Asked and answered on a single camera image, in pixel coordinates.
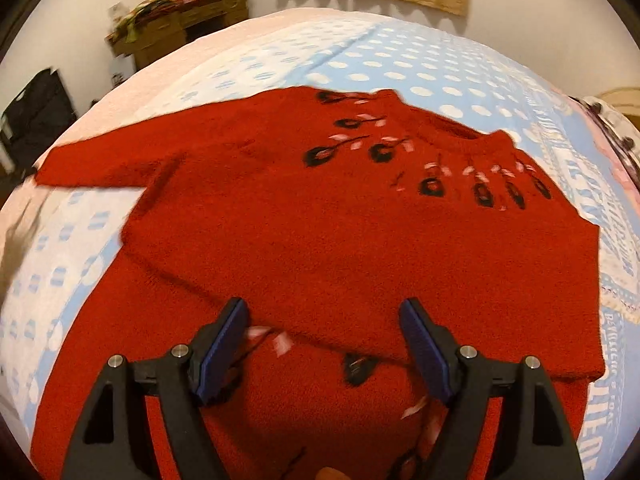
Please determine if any black bag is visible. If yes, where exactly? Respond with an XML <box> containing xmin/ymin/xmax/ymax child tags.
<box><xmin>0</xmin><ymin>67</ymin><xmax>78</xmax><ymax>171</ymax></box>

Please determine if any pink bed sheet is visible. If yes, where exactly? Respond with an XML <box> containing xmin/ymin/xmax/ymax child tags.
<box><xmin>0</xmin><ymin>7</ymin><xmax>361</xmax><ymax>221</ymax></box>

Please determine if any blue printed blanket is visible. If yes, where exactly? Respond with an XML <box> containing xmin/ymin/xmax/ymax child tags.
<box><xmin>0</xmin><ymin>10</ymin><xmax>640</xmax><ymax>480</ymax></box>

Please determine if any red knitted sweater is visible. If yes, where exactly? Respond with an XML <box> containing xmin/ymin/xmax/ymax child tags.
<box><xmin>30</xmin><ymin>85</ymin><xmax>606</xmax><ymax>480</ymax></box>

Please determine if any beige headboard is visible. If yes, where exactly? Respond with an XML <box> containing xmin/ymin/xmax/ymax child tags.
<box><xmin>597</xmin><ymin>87</ymin><xmax>640</xmax><ymax>116</ymax></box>

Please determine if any wooden desk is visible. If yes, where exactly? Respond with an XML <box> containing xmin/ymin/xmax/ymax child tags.
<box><xmin>105</xmin><ymin>0</ymin><xmax>249</xmax><ymax>71</ymax></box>

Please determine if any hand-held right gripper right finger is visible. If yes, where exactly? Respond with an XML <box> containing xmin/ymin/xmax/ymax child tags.
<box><xmin>398</xmin><ymin>297</ymin><xmax>586</xmax><ymax>480</ymax></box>

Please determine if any green patterned cloth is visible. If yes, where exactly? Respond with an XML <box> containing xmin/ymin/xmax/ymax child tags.
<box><xmin>112</xmin><ymin>0</ymin><xmax>176</xmax><ymax>41</ymax></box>

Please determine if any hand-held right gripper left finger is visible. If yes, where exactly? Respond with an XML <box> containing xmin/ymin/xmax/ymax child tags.
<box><xmin>62</xmin><ymin>297</ymin><xmax>250</xmax><ymax>480</ymax></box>

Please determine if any patterned pillow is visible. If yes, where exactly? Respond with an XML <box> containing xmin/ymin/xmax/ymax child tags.
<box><xmin>580</xmin><ymin>96</ymin><xmax>640</xmax><ymax>153</ymax></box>

